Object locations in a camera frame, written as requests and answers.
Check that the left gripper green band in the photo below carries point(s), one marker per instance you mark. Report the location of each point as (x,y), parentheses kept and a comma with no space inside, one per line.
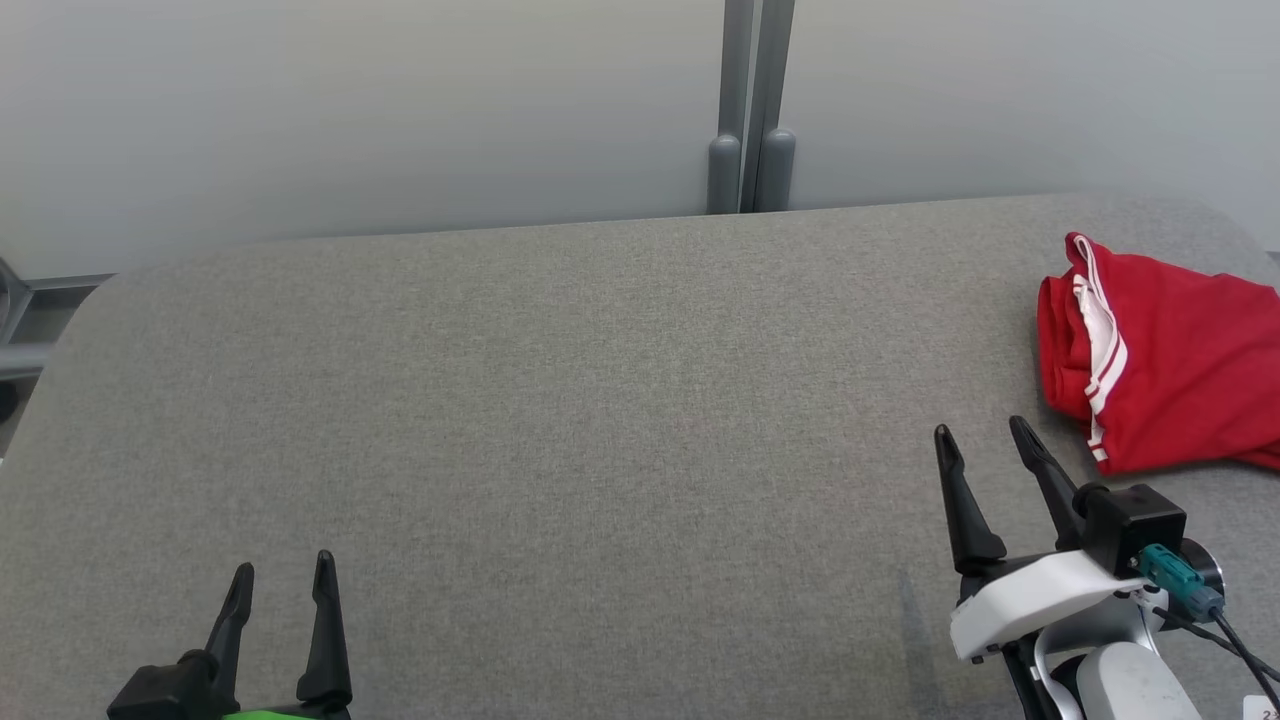
(160,695)

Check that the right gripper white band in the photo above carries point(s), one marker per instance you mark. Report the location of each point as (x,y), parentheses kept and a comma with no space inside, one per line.
(1035,598)

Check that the red white basketball jersey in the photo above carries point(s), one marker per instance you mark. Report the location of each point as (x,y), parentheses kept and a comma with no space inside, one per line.
(1190,360)

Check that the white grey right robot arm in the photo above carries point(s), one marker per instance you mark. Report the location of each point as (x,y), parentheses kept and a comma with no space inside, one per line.
(1130,685)

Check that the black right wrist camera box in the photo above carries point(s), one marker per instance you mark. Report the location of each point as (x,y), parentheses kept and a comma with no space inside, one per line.
(1135,515)

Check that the grey metal frame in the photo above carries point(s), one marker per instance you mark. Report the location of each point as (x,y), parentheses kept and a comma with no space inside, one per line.
(40,320)

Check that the grey partition post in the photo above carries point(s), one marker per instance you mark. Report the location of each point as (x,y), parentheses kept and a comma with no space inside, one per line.
(776,170)
(724,170)

